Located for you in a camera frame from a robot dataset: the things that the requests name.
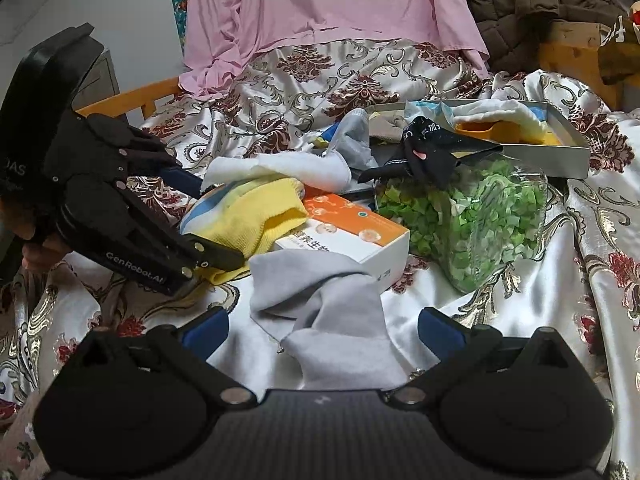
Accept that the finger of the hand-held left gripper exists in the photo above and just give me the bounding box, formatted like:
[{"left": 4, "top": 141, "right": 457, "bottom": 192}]
[
  {"left": 125, "top": 145, "right": 207, "bottom": 198},
  {"left": 127, "top": 192, "right": 246, "bottom": 282}
]

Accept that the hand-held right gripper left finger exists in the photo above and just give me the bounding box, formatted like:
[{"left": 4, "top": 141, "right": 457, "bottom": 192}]
[{"left": 75, "top": 305, "right": 258, "bottom": 406}]

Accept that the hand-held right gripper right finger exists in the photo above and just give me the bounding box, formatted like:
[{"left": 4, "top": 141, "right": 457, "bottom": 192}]
[{"left": 382, "top": 306, "right": 576, "bottom": 406}]

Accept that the yellow striped towel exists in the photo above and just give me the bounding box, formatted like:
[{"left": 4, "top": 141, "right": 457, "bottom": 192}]
[{"left": 179, "top": 177, "right": 308, "bottom": 281}]

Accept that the plain white cloth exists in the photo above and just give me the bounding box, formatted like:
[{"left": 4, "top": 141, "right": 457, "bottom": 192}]
[{"left": 202, "top": 152, "right": 353, "bottom": 193}]

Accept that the light grey cloth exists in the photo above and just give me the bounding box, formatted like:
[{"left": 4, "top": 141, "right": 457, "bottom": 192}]
[{"left": 248, "top": 250, "right": 407, "bottom": 391}]

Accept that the white plastic packet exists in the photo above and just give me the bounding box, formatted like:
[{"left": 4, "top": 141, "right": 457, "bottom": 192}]
[{"left": 320, "top": 107, "right": 381, "bottom": 171}]

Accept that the grey metal tray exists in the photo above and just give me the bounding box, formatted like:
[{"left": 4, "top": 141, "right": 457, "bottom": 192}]
[{"left": 365, "top": 99, "right": 592, "bottom": 180}]

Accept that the beige knit drawstring pouch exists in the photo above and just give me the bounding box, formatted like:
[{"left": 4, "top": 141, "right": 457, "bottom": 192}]
[{"left": 370, "top": 110, "right": 416, "bottom": 143}]

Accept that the light blue soft packet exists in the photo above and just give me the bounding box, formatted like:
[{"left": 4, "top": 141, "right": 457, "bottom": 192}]
[{"left": 405, "top": 100, "right": 453, "bottom": 123}]

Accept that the white quilted cloth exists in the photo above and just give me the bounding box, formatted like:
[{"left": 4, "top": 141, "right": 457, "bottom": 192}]
[{"left": 452, "top": 100, "right": 546, "bottom": 143}]

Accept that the person's left hand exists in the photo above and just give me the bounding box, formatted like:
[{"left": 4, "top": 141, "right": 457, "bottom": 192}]
[{"left": 0, "top": 197, "right": 76, "bottom": 273}]

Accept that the grey cabinet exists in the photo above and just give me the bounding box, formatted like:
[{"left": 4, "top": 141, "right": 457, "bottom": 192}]
[{"left": 70, "top": 45, "right": 121, "bottom": 111}]

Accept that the green patterned packet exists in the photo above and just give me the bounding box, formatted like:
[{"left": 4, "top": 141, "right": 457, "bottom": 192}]
[{"left": 374, "top": 157, "right": 548, "bottom": 293}]

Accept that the white orange cardboard box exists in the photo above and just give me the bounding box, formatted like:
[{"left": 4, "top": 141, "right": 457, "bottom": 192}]
[{"left": 274, "top": 186, "right": 412, "bottom": 293}]

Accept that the floral satin blanket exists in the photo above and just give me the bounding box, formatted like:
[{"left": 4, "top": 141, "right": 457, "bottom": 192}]
[{"left": 0, "top": 42, "right": 640, "bottom": 480}]

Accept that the blue yellow cartoon towel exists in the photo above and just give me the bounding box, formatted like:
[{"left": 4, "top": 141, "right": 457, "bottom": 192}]
[{"left": 530, "top": 115, "right": 563, "bottom": 147}]

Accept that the pink bed sheet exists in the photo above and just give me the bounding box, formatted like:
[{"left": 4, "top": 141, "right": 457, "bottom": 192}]
[{"left": 179, "top": 0, "right": 493, "bottom": 101}]

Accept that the brown quilted jacket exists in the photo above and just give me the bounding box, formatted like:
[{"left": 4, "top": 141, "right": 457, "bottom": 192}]
[{"left": 467, "top": 0, "right": 626, "bottom": 73}]

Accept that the wooden bed rail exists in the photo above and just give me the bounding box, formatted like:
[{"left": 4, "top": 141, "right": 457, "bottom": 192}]
[{"left": 75, "top": 76, "right": 183, "bottom": 121}]

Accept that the colourful wall poster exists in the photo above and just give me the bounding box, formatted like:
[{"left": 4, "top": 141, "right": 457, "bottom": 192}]
[{"left": 171, "top": 0, "right": 191, "bottom": 56}]

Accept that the wooden bed frame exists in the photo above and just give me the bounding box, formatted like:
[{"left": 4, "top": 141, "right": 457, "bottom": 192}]
[{"left": 537, "top": 17, "right": 626, "bottom": 111}]

